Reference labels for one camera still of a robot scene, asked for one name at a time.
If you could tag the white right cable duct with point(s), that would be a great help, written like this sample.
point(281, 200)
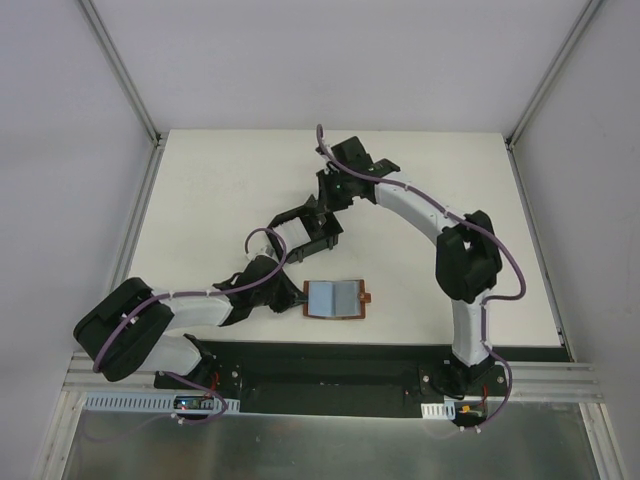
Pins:
point(454, 410)

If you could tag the right aluminium side rail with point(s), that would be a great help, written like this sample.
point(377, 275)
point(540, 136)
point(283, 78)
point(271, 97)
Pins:
point(554, 230)

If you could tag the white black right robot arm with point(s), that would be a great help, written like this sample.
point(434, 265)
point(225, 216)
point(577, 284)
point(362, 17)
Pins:
point(467, 260)

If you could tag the right rear aluminium post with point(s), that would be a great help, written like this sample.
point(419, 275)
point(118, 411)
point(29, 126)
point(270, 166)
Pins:
point(583, 21)

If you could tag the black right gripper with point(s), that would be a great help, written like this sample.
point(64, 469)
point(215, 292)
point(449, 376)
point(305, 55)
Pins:
point(339, 187)

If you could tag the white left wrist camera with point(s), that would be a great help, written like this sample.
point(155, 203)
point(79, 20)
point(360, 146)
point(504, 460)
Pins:
point(260, 247)

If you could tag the left rear aluminium post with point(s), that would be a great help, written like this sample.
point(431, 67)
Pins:
point(119, 70)

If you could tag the brown leather card holder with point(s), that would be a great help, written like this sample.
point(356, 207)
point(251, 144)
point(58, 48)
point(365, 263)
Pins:
point(336, 300)

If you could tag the aluminium post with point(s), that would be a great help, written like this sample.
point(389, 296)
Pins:
point(583, 21)
point(119, 70)

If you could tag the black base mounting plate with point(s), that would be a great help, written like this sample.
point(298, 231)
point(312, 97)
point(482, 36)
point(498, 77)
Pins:
point(386, 381)

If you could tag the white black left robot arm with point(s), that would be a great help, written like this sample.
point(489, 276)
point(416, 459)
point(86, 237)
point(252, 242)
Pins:
point(129, 330)

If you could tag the white left cable duct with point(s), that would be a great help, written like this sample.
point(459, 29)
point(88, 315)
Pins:
point(159, 403)

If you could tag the black plastic card box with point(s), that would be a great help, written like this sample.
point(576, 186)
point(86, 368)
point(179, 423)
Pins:
point(323, 227)

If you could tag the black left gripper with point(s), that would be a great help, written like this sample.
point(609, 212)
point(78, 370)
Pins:
point(282, 293)

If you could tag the white cable duct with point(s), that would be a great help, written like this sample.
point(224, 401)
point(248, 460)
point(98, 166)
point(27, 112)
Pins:
point(159, 403)
point(454, 410)

